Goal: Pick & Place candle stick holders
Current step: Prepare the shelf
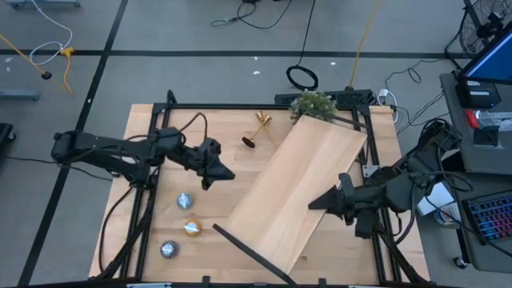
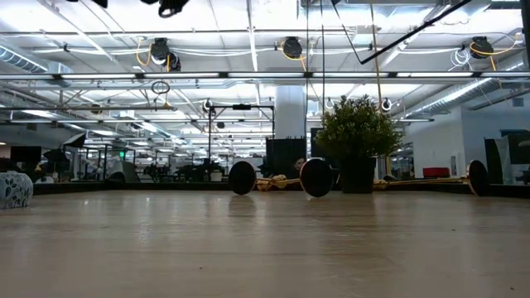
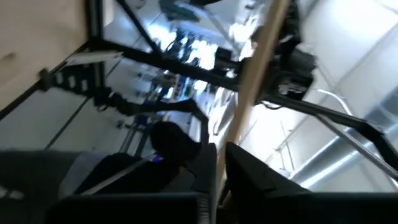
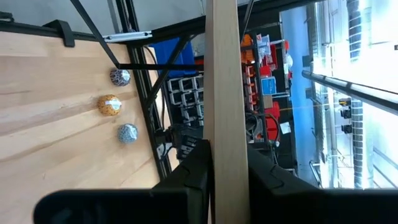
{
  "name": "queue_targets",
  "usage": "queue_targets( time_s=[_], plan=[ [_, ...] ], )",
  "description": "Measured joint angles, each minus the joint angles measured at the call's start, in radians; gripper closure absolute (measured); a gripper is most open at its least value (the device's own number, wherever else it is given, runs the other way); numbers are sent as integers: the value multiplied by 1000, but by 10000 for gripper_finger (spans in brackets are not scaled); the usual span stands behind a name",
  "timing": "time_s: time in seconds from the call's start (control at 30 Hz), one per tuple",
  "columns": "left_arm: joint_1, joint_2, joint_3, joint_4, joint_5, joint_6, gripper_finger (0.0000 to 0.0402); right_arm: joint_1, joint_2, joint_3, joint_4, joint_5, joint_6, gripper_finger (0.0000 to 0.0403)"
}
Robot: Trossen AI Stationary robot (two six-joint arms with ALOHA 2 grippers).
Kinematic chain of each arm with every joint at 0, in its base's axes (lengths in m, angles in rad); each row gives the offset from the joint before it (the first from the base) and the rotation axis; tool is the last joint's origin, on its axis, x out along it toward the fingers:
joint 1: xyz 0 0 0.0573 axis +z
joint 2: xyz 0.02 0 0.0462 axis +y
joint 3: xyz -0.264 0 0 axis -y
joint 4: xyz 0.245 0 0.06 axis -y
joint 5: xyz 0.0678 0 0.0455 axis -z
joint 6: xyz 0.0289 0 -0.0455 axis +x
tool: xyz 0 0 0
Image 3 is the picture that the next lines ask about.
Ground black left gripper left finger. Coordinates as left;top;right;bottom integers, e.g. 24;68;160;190
46;142;219;224

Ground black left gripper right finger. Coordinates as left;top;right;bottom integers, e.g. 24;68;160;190
217;141;398;224

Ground wooden shelf black metal legs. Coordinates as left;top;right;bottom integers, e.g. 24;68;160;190
216;0;292;200

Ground person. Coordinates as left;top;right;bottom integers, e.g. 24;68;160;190
74;120;205;195

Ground black rig frame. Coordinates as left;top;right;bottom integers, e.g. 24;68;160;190
40;0;398;181

